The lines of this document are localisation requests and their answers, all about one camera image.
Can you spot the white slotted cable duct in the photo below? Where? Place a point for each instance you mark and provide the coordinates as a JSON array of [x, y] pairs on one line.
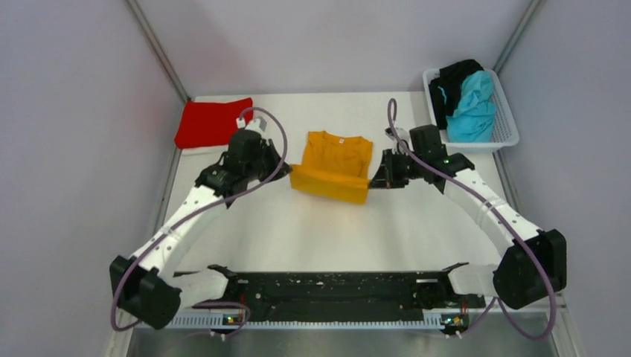
[[218, 320]]

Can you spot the cyan t shirt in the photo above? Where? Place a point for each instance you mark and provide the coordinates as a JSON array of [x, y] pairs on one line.
[[472, 120]]

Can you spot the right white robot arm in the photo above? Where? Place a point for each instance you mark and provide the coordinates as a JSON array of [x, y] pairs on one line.
[[533, 261]]

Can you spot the red folded t shirt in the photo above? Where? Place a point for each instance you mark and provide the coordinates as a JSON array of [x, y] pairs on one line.
[[209, 124]]

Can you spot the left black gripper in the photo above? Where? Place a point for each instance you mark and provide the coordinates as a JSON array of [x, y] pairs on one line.
[[278, 168]]

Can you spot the orange t shirt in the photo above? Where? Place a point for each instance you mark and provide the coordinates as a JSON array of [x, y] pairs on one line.
[[334, 167]]

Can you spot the black t shirt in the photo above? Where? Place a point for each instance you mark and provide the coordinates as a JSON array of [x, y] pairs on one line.
[[445, 90]]

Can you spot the white plastic basket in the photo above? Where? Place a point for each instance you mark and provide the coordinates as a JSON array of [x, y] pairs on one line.
[[504, 132]]

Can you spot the aluminium frame post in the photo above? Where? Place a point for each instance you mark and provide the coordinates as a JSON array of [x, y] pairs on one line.
[[139, 17], [530, 13]]

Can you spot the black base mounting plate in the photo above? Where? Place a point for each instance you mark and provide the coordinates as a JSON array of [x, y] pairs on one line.
[[344, 297]]

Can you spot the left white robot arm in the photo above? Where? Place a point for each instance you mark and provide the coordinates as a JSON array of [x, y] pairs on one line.
[[145, 284]]

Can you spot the white folded cloth under red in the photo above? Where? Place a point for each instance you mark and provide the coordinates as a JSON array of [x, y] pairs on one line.
[[214, 150]]

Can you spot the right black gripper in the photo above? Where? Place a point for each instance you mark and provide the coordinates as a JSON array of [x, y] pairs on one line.
[[386, 177]]

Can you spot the right aluminium frame post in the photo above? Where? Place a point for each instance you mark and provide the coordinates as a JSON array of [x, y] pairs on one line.
[[530, 13]]

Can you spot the left aluminium frame post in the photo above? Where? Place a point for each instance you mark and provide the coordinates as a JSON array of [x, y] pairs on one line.
[[139, 17]]

